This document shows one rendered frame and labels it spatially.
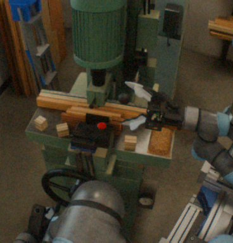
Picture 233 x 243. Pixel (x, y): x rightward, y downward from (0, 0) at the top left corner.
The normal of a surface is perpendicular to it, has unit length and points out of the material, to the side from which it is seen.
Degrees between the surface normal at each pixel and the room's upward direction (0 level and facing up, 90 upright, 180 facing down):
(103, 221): 29
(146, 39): 90
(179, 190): 0
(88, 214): 1
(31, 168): 0
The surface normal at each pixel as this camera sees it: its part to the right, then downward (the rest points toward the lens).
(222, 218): 0.01, -0.70
